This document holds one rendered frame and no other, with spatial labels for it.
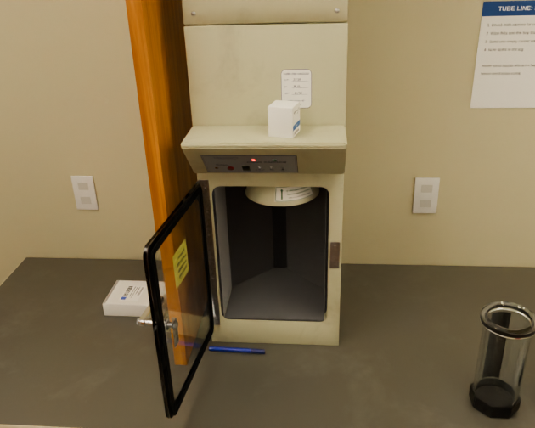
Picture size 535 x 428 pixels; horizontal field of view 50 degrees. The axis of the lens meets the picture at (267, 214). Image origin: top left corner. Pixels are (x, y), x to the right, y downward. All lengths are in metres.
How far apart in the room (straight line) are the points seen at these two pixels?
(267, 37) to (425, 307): 0.86
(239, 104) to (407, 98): 0.60
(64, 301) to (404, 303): 0.96
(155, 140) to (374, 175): 0.76
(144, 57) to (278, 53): 0.26
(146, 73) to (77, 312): 0.80
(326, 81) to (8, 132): 1.07
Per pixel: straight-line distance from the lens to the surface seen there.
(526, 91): 1.72
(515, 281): 1.82
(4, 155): 1.94
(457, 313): 1.64
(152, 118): 1.15
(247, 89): 1.19
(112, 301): 1.64
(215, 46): 1.18
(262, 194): 1.30
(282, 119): 1.12
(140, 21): 1.12
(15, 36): 1.81
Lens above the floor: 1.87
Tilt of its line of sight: 26 degrees down
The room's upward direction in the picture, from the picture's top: 2 degrees counter-clockwise
